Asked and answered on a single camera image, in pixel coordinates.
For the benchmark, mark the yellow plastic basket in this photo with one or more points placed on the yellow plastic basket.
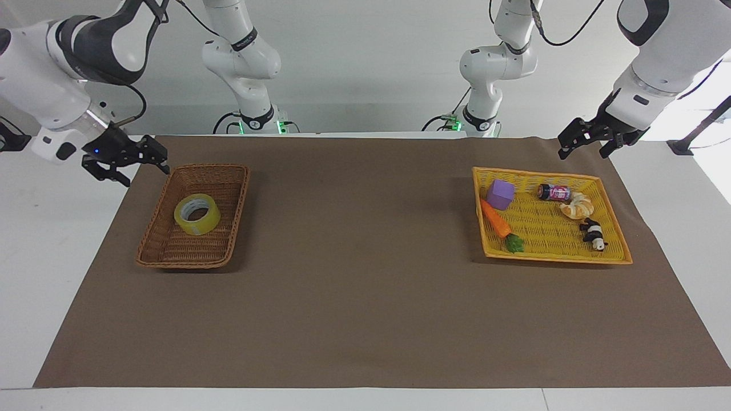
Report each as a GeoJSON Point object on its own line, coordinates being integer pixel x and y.
{"type": "Point", "coordinates": [542, 234]}

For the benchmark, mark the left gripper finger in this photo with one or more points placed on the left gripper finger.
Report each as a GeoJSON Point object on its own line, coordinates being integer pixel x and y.
{"type": "Point", "coordinates": [622, 138]}
{"type": "Point", "coordinates": [579, 134]}

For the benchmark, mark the purple cube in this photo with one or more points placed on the purple cube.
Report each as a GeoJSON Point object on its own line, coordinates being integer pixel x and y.
{"type": "Point", "coordinates": [501, 195]}

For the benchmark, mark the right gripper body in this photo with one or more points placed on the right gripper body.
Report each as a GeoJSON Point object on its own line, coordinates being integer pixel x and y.
{"type": "Point", "coordinates": [111, 145]}

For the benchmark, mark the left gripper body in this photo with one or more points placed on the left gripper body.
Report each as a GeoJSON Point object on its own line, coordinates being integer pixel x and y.
{"type": "Point", "coordinates": [608, 120]}

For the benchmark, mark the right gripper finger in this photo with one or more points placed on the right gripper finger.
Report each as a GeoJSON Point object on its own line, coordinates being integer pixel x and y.
{"type": "Point", "coordinates": [155, 151]}
{"type": "Point", "coordinates": [111, 173]}

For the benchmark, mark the black and white panda toy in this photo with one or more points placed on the black and white panda toy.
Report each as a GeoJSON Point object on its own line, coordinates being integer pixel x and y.
{"type": "Point", "coordinates": [594, 233]}

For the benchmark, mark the orange toy carrot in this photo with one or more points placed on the orange toy carrot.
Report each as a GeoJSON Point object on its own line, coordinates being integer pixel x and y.
{"type": "Point", "coordinates": [495, 222]}

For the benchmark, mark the small pink-labelled can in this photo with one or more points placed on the small pink-labelled can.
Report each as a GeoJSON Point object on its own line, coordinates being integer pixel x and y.
{"type": "Point", "coordinates": [555, 193]}

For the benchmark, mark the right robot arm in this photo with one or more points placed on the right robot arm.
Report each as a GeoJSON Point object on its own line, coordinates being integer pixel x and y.
{"type": "Point", "coordinates": [40, 80]}

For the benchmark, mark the black stand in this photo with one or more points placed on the black stand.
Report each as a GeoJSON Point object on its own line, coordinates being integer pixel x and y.
{"type": "Point", "coordinates": [12, 141]}
{"type": "Point", "coordinates": [699, 128]}

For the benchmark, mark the yellow tape roll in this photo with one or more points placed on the yellow tape roll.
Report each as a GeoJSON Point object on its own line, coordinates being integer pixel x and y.
{"type": "Point", "coordinates": [203, 226]}

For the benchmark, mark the toy croissant bread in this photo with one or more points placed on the toy croissant bread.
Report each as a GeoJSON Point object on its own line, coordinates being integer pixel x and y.
{"type": "Point", "coordinates": [575, 210]}

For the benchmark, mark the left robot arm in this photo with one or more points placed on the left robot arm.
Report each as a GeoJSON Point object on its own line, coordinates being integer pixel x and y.
{"type": "Point", "coordinates": [651, 85]}

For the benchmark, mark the brown wicker basket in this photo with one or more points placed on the brown wicker basket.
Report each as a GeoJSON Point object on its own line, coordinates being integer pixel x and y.
{"type": "Point", "coordinates": [194, 245]}

